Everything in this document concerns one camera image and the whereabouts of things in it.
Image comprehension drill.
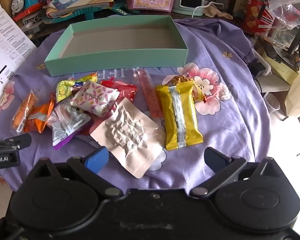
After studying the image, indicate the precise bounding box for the black white printed box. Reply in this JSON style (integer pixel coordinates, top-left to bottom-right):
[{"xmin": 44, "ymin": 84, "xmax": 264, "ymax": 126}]
[{"xmin": 21, "ymin": 11, "xmax": 44, "ymax": 34}]

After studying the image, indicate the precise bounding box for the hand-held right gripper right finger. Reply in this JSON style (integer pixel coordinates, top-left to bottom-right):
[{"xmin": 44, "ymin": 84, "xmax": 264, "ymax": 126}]
[{"xmin": 191, "ymin": 147, "xmax": 285, "ymax": 198}]

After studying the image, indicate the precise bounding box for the yellow snack packet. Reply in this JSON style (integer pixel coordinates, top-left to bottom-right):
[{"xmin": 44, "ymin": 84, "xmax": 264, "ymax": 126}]
[{"xmin": 155, "ymin": 84, "xmax": 204, "ymax": 151}]

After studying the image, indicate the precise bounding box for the orange foil snack packet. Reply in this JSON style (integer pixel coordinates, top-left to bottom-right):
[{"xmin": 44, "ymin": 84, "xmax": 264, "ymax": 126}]
[{"xmin": 24, "ymin": 92, "xmax": 56, "ymax": 134}]

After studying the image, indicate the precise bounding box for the red snack packet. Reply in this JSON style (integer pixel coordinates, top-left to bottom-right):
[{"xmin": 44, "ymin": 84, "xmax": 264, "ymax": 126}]
[{"xmin": 100, "ymin": 80, "xmax": 138, "ymax": 103}]

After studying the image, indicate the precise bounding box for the clear packet orange snack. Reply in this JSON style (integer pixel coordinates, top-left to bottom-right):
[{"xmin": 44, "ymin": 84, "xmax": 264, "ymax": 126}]
[{"xmin": 12, "ymin": 90, "xmax": 38, "ymax": 133}]

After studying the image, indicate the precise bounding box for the red cookie tin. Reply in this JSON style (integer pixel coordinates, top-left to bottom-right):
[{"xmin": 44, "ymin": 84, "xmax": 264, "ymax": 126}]
[{"xmin": 241, "ymin": 0, "xmax": 275, "ymax": 35}]

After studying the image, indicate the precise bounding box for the purple floral blanket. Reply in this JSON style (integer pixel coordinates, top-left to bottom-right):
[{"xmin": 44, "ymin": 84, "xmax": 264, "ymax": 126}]
[{"xmin": 0, "ymin": 15, "xmax": 272, "ymax": 193}]

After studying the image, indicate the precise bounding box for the white cable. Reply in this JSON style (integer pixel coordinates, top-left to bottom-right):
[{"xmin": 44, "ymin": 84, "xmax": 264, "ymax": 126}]
[{"xmin": 191, "ymin": 1, "xmax": 222, "ymax": 18}]

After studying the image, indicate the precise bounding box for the pink jelly stick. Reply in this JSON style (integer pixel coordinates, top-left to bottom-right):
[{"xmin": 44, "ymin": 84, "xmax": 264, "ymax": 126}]
[{"xmin": 137, "ymin": 69, "xmax": 164, "ymax": 119}]

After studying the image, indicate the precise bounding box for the mint green cardboard box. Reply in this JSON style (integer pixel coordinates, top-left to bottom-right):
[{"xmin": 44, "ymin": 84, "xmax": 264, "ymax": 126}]
[{"xmin": 44, "ymin": 15, "xmax": 189, "ymax": 77}]

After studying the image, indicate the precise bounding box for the black power adapter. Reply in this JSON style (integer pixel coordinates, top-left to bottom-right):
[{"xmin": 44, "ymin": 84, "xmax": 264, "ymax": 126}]
[{"xmin": 249, "ymin": 61, "xmax": 265, "ymax": 78}]

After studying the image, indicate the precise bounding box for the beige cloth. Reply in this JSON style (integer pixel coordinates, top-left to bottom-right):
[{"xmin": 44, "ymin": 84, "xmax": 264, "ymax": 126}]
[{"xmin": 202, "ymin": 5, "xmax": 233, "ymax": 20}]

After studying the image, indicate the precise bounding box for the black metal stand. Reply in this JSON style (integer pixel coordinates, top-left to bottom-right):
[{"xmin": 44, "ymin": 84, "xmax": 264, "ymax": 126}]
[{"xmin": 286, "ymin": 12, "xmax": 300, "ymax": 55}]

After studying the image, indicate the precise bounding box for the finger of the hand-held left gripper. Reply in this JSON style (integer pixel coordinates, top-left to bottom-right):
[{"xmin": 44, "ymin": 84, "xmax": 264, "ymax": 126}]
[{"xmin": 0, "ymin": 133, "xmax": 32, "ymax": 151}]

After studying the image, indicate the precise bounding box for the purple white snack packet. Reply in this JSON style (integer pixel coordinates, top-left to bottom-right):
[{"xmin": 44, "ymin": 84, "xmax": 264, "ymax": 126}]
[{"xmin": 46, "ymin": 97, "xmax": 92, "ymax": 150}]

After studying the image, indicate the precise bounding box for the white packet pink petal print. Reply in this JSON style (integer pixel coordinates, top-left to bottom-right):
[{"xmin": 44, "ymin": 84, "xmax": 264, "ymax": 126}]
[{"xmin": 70, "ymin": 81, "xmax": 120, "ymax": 117}]

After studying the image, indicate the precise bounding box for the cream cardboard box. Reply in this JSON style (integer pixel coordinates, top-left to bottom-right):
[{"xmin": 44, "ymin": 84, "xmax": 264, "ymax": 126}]
[{"xmin": 261, "ymin": 50, "xmax": 300, "ymax": 85}]

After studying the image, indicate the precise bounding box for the green yellow candy packet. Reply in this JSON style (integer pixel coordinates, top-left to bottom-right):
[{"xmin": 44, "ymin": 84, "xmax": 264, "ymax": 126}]
[{"xmin": 55, "ymin": 72, "xmax": 98, "ymax": 103}]

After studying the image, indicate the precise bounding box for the white instruction sheet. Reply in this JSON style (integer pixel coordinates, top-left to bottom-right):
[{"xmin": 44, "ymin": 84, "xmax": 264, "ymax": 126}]
[{"xmin": 0, "ymin": 0, "xmax": 38, "ymax": 118}]

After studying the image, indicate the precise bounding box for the pale vacuum-sealed pouch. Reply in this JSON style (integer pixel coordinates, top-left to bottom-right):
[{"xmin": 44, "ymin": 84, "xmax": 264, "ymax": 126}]
[{"xmin": 90, "ymin": 97, "xmax": 167, "ymax": 179}]

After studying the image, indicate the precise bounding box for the orange gold snack packet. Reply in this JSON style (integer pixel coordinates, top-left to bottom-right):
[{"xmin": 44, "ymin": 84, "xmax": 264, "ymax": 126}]
[{"xmin": 162, "ymin": 75, "xmax": 210, "ymax": 103}]

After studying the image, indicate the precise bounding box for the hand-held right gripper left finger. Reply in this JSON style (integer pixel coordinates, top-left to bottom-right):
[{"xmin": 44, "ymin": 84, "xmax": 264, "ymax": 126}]
[{"xmin": 27, "ymin": 147, "xmax": 123, "ymax": 198}]

